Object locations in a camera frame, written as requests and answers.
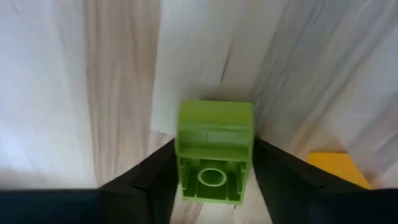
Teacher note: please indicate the yellow angled toy brick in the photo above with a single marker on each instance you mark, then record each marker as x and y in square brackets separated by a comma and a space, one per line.
[339, 169]

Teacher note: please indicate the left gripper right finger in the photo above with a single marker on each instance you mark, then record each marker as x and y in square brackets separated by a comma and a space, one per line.
[289, 193]

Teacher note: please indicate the lime green toy brick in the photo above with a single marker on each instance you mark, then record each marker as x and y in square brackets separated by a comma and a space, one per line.
[214, 124]

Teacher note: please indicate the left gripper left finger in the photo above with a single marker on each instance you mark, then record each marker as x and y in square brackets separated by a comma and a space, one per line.
[146, 193]

